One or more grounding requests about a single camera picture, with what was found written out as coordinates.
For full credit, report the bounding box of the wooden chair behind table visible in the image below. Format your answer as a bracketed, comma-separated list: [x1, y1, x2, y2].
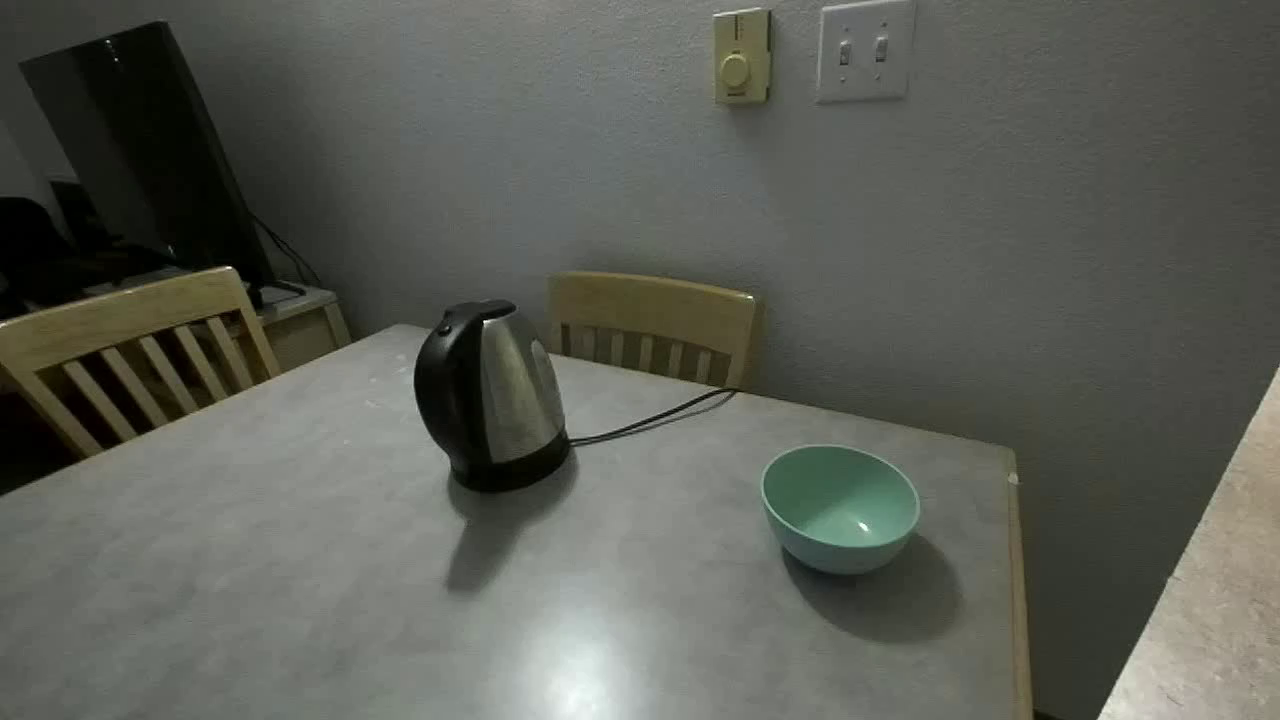
[549, 270, 758, 389]

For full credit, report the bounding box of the mint green bowl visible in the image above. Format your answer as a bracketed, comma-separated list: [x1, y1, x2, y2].
[758, 449, 923, 574]

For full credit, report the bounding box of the beige side cabinet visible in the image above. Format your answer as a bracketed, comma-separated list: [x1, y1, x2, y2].
[258, 285, 351, 367]

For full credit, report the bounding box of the black flat monitor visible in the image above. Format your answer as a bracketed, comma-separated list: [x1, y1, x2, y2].
[18, 21, 273, 288]

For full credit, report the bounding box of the wooden chair at left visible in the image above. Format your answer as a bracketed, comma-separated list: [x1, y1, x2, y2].
[0, 269, 281, 457]

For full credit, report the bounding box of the speckled countertop at right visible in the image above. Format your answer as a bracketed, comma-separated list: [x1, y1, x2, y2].
[1097, 370, 1280, 720]

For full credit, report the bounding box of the black kettle power cord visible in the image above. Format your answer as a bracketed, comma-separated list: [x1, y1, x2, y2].
[568, 382, 741, 449]

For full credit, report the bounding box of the beige wall thermostat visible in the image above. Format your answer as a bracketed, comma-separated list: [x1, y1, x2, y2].
[711, 8, 772, 102]

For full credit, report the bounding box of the white double light switch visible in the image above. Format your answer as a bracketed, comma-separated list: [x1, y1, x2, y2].
[817, 0, 914, 102]

